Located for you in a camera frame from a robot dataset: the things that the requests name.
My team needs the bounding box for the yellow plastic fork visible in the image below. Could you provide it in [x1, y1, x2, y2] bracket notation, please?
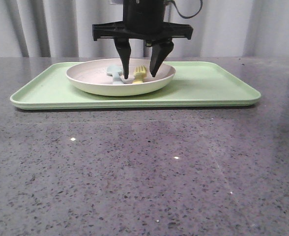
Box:
[132, 65, 146, 84]

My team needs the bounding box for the light green plastic tray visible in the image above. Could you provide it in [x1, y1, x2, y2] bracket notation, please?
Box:
[10, 61, 261, 110]

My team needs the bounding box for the black cable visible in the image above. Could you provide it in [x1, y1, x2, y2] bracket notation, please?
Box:
[170, 0, 204, 19]

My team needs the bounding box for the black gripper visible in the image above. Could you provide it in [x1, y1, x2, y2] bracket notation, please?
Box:
[92, 0, 193, 79]

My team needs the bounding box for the cream white round plate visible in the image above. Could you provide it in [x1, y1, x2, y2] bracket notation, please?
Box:
[66, 59, 176, 96]

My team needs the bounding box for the grey pleated curtain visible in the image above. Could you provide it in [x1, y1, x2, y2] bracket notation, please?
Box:
[0, 0, 289, 58]

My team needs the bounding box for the light blue plastic spoon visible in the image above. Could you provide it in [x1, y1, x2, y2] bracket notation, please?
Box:
[107, 65, 123, 85]

